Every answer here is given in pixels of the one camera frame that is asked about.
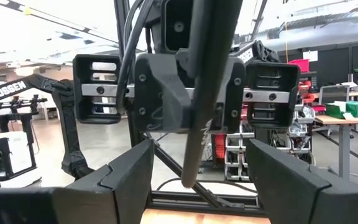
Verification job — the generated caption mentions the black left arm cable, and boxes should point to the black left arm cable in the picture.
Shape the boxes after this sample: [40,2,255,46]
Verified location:
[116,0,146,115]

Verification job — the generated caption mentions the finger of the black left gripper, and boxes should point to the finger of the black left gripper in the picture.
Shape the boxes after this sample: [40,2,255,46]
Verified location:
[211,57,247,134]
[134,52,193,134]

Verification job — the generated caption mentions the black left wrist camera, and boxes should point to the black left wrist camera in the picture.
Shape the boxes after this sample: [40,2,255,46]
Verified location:
[160,0,197,55]

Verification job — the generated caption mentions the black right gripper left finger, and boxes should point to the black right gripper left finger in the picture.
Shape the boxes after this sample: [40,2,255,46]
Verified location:
[52,138,155,224]

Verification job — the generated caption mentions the white equipment box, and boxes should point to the white equipment box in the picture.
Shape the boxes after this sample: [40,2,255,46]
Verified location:
[0,130,44,189]

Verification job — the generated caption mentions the green boxes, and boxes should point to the green boxes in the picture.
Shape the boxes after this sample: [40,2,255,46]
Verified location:
[324,100,358,120]

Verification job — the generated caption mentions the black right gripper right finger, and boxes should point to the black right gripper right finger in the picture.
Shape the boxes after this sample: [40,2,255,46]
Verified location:
[246,138,332,224]

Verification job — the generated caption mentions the yellow hanging cord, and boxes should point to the yellow hanging cord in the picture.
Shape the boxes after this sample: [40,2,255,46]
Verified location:
[283,21,289,56]

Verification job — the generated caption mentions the wooden desk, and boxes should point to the wooden desk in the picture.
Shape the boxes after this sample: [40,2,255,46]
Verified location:
[313,113,358,182]

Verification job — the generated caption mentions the black click pen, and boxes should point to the black click pen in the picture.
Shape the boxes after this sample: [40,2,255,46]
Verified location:
[180,0,245,189]

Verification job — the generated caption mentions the parts bin rack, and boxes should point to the parts bin rack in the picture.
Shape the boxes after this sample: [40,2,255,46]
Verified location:
[211,103,317,184]

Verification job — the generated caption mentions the red storage bin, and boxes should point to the red storage bin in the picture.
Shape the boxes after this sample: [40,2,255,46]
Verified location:
[287,58,311,74]

